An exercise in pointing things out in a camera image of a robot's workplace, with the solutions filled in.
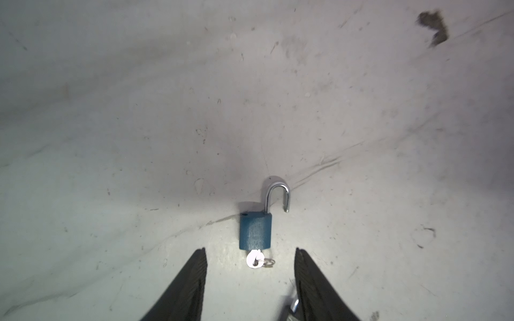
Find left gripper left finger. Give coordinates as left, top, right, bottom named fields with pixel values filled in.
left=142, top=248, right=207, bottom=321

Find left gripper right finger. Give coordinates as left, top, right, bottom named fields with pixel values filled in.
left=294, top=248, right=360, bottom=321

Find blue padlock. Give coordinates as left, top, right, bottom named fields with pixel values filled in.
left=239, top=181, right=291, bottom=251

